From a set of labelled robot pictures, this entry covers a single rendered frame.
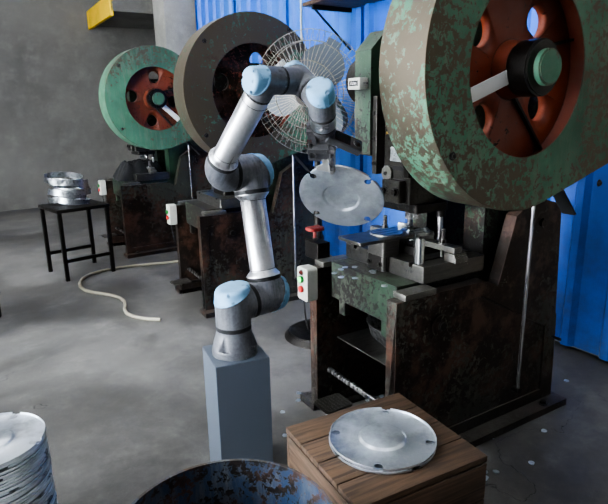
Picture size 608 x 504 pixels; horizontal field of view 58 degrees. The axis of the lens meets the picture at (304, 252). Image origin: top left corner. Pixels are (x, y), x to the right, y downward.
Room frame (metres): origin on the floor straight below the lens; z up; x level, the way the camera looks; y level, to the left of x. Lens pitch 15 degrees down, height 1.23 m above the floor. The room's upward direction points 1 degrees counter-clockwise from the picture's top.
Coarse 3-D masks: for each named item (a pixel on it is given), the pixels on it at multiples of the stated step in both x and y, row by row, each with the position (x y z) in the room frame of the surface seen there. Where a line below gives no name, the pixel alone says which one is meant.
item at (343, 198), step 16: (304, 176) 1.81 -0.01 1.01; (320, 176) 1.79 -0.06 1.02; (336, 176) 1.77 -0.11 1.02; (352, 176) 1.75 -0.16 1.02; (368, 176) 1.74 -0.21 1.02; (304, 192) 1.85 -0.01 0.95; (320, 192) 1.83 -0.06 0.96; (336, 192) 1.82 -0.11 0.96; (352, 192) 1.81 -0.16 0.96; (368, 192) 1.78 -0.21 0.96; (320, 208) 1.88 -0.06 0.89; (336, 208) 1.87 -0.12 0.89; (352, 208) 1.85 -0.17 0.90; (368, 208) 1.83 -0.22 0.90; (336, 224) 1.92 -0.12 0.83; (352, 224) 1.90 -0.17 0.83
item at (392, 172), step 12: (396, 156) 1.99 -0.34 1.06; (384, 168) 2.03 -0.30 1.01; (396, 168) 1.99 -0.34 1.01; (384, 180) 2.01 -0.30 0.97; (396, 180) 1.97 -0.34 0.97; (408, 180) 1.94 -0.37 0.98; (384, 192) 1.99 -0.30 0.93; (396, 192) 1.94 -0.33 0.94; (408, 192) 1.94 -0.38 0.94; (420, 192) 1.96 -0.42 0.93; (408, 204) 1.94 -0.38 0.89
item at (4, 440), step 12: (0, 420) 1.45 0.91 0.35; (12, 420) 1.45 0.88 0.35; (24, 420) 1.45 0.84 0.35; (36, 420) 1.45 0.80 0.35; (0, 432) 1.38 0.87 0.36; (12, 432) 1.38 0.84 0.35; (24, 432) 1.39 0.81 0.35; (36, 432) 1.39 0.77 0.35; (0, 444) 1.32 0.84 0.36; (12, 444) 1.33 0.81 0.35; (24, 444) 1.33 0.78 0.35; (36, 444) 1.32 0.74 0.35; (0, 456) 1.28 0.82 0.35; (12, 456) 1.27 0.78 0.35
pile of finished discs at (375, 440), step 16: (352, 416) 1.42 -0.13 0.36; (368, 416) 1.42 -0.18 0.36; (384, 416) 1.42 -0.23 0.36; (400, 416) 1.42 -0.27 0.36; (416, 416) 1.41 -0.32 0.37; (336, 432) 1.35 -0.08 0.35; (352, 432) 1.34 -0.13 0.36; (368, 432) 1.33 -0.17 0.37; (384, 432) 1.33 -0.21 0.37; (400, 432) 1.33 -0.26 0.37; (416, 432) 1.33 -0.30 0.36; (432, 432) 1.33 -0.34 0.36; (336, 448) 1.27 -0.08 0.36; (352, 448) 1.27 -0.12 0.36; (368, 448) 1.26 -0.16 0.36; (384, 448) 1.26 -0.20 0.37; (400, 448) 1.26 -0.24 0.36; (416, 448) 1.26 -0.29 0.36; (432, 448) 1.26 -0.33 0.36; (352, 464) 1.20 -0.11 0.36; (368, 464) 1.20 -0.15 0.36; (384, 464) 1.20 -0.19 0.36; (400, 464) 1.20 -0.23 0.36; (416, 464) 1.19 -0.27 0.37
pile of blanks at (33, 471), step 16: (48, 448) 1.40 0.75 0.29; (16, 464) 1.26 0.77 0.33; (32, 464) 1.30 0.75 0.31; (48, 464) 1.37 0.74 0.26; (0, 480) 1.23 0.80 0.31; (16, 480) 1.26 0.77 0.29; (32, 480) 1.30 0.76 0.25; (48, 480) 1.35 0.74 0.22; (0, 496) 1.23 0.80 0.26; (16, 496) 1.25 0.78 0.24; (32, 496) 1.28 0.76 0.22; (48, 496) 1.34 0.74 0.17
